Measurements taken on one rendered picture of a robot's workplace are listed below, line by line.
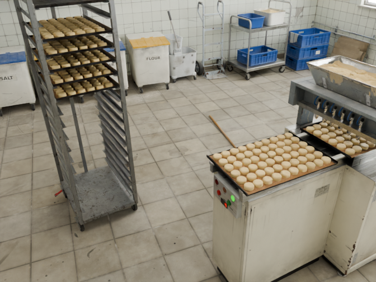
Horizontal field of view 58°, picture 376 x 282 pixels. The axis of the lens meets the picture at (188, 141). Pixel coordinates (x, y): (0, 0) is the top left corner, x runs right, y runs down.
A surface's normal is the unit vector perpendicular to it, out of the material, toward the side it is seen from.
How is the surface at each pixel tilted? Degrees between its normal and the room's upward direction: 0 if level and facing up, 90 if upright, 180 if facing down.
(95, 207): 0
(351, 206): 90
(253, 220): 90
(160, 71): 94
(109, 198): 0
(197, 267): 0
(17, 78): 90
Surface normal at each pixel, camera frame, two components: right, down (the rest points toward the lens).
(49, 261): -0.02, -0.86
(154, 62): 0.33, 0.49
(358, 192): -0.89, 0.25
